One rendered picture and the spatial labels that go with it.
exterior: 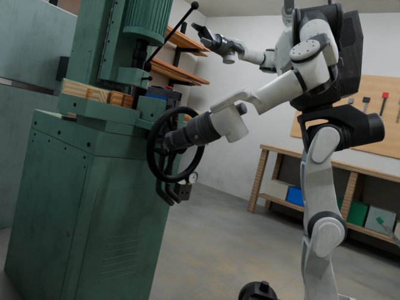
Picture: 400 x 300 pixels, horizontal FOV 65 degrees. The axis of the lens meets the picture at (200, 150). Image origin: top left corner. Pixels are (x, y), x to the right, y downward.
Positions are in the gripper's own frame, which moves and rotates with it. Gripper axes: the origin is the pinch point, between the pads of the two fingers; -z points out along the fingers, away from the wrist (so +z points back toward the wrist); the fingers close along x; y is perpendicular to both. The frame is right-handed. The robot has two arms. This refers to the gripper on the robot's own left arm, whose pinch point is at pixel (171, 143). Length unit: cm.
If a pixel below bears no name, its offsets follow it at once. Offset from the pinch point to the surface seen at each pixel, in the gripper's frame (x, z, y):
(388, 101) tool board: 348, 33, 3
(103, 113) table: -6.5, -19.6, 18.3
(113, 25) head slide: 18, -27, 62
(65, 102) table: -11.6, -31.7, 27.5
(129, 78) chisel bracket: 16.0, -25.0, 35.6
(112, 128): -3.0, -22.0, 13.2
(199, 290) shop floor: 56, -61, -73
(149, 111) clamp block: 9.5, -13.6, 16.3
